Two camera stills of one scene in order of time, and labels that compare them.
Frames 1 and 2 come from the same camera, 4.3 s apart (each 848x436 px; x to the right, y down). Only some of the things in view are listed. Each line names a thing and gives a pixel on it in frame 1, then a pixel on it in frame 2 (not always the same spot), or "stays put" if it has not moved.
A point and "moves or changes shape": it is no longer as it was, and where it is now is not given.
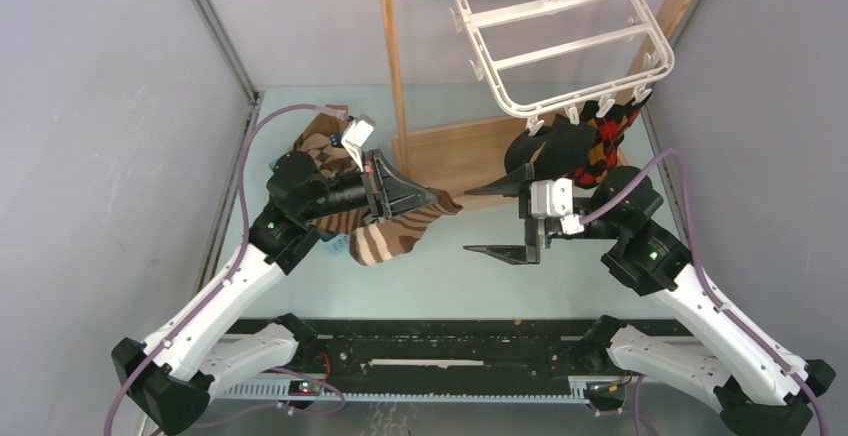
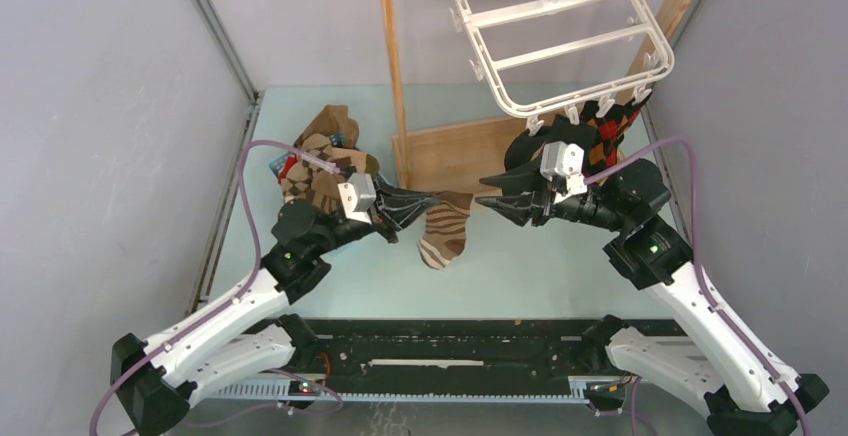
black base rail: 466,360 stays put
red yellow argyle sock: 610,130 stays put
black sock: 567,149 stays put
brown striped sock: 374,241 moves or changes shape
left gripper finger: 399,185 -> 400,195
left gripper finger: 410,199 stays put
